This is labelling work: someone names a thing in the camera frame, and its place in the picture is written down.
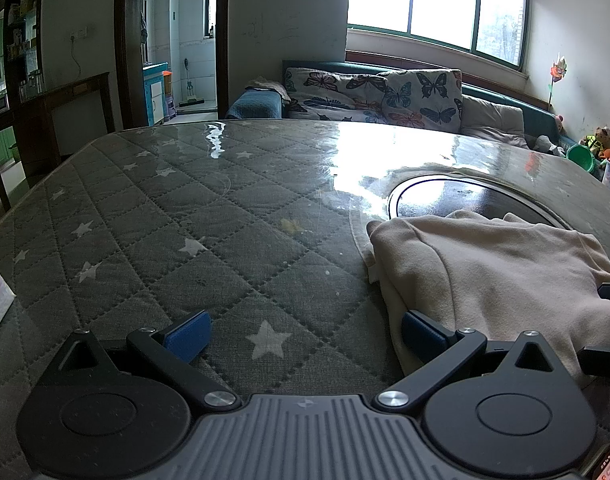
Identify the smartphone with lit screen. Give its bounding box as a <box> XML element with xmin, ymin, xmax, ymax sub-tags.
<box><xmin>588</xmin><ymin>442</ymin><xmax>610</xmax><ymax>480</ymax></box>

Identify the beige pillow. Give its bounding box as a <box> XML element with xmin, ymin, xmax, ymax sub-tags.
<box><xmin>460</xmin><ymin>96</ymin><xmax>529</xmax><ymax>149</ymax></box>

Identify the green framed window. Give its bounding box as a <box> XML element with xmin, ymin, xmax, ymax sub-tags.
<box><xmin>346</xmin><ymin>0</ymin><xmax>529</xmax><ymax>72</ymax></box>

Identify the blue blanket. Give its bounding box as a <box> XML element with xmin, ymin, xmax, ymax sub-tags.
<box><xmin>226</xmin><ymin>91</ymin><xmax>285</xmax><ymax>120</ymax></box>

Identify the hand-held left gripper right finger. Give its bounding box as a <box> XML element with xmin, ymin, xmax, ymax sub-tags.
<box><xmin>375</xmin><ymin>310</ymin><xmax>583</xmax><ymax>413</ymax></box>

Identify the dark wooden sideboard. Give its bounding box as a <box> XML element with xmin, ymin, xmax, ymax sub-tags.
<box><xmin>0</xmin><ymin>72</ymin><xmax>116</xmax><ymax>211</ymax></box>

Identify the teddy bear toy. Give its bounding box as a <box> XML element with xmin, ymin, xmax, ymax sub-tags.
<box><xmin>580</xmin><ymin>127</ymin><xmax>610</xmax><ymax>154</ymax></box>

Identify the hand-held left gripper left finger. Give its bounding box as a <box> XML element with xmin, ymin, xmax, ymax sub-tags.
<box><xmin>37</xmin><ymin>310</ymin><xmax>238</xmax><ymax>413</ymax></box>

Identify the blue and white cabinet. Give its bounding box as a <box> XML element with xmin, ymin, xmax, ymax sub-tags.
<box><xmin>142</xmin><ymin>62</ymin><xmax>170</xmax><ymax>126</ymax></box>

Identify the beige folded cloth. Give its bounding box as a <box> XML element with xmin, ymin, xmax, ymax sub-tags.
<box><xmin>247</xmin><ymin>79</ymin><xmax>291</xmax><ymax>102</ymax></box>

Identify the butterfly print cushion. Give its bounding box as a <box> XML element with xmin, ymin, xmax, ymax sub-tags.
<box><xmin>377</xmin><ymin>69</ymin><xmax>464</xmax><ymax>134</ymax></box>
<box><xmin>284</xmin><ymin>67</ymin><xmax>392</xmax><ymax>125</ymax></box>

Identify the teal sofa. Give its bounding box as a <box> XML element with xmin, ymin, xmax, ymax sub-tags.
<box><xmin>225</xmin><ymin>60</ymin><xmax>606</xmax><ymax>171</ymax></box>

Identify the dark wooden door frame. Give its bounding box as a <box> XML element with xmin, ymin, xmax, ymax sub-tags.
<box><xmin>114</xmin><ymin>0</ymin><xmax>231</xmax><ymax>129</ymax></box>

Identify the colourful pinwheel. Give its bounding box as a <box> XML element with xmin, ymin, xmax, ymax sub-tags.
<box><xmin>545</xmin><ymin>54</ymin><xmax>571</xmax><ymax>111</ymax></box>

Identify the grey plush toy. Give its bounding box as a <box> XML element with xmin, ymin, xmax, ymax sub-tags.
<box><xmin>532</xmin><ymin>135</ymin><xmax>566</xmax><ymax>157</ymax></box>

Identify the green plastic bucket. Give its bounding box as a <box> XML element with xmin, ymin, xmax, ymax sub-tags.
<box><xmin>565</xmin><ymin>144</ymin><xmax>597</xmax><ymax>174</ymax></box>

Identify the cream garment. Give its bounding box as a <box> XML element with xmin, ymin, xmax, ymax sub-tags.
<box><xmin>366</xmin><ymin>209</ymin><xmax>610</xmax><ymax>391</ymax></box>

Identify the round black cooktop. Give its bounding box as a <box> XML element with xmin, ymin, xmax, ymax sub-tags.
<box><xmin>387</xmin><ymin>176</ymin><xmax>576</xmax><ymax>234</ymax></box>

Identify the floor mop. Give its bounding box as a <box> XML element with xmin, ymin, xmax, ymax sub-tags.
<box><xmin>179</xmin><ymin>57</ymin><xmax>206</xmax><ymax>109</ymax></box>

